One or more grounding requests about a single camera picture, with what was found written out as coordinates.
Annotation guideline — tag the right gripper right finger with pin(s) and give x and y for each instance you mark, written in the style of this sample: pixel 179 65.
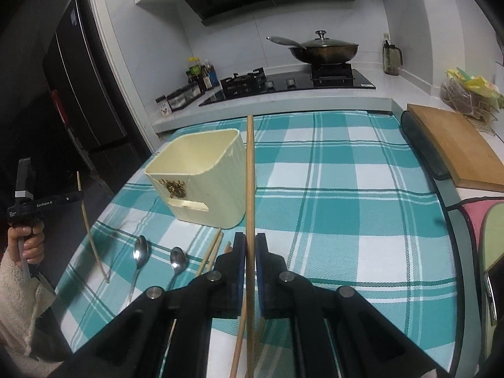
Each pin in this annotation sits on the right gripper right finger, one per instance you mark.
pixel 335 333

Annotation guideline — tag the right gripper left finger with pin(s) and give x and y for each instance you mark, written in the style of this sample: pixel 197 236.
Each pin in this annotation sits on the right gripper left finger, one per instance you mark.
pixel 165 333

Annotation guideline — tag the thin wooden chopstick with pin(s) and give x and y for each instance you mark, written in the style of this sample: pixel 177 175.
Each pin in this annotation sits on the thin wooden chopstick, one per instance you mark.
pixel 88 232

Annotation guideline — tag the steel spoon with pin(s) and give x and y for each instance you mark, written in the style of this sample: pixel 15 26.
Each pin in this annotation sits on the steel spoon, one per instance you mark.
pixel 178 262
pixel 140 255

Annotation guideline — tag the white fleece sleeve forearm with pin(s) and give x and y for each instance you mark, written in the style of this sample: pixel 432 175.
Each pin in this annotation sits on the white fleece sleeve forearm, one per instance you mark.
pixel 23 302

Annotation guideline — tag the person left hand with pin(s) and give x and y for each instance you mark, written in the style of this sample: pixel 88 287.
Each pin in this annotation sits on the person left hand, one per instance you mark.
pixel 26 243

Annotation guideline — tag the teal plaid tablecloth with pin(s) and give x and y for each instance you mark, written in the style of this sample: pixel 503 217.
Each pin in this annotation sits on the teal plaid tablecloth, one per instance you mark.
pixel 340 195

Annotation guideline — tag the black refrigerator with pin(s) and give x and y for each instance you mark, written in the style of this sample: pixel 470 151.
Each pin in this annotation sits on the black refrigerator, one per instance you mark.
pixel 95 114

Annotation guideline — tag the cream utensil holder box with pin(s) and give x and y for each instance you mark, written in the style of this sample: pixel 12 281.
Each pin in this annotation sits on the cream utensil holder box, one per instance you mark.
pixel 201 177

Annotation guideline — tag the spice jar rack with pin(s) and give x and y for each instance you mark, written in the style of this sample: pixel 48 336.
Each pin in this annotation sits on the spice jar rack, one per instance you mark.
pixel 181 98

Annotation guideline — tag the wooden cutting board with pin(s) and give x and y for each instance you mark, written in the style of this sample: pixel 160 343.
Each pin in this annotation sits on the wooden cutting board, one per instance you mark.
pixel 471 162

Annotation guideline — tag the sauce bottles group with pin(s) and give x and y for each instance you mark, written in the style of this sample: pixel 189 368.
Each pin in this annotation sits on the sauce bottles group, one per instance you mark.
pixel 202 73

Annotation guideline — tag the black gas stove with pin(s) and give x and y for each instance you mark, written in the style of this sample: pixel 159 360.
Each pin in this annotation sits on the black gas stove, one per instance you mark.
pixel 335 76

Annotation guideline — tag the bag of snacks basket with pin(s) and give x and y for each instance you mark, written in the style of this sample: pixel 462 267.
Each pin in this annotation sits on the bag of snacks basket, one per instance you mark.
pixel 472 96

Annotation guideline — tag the black wok with lid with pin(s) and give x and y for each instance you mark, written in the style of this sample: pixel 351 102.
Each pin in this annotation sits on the black wok with lid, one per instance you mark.
pixel 322 50

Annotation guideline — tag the dark glass kettle jug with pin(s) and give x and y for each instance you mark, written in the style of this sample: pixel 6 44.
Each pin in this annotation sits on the dark glass kettle jug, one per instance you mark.
pixel 392 57

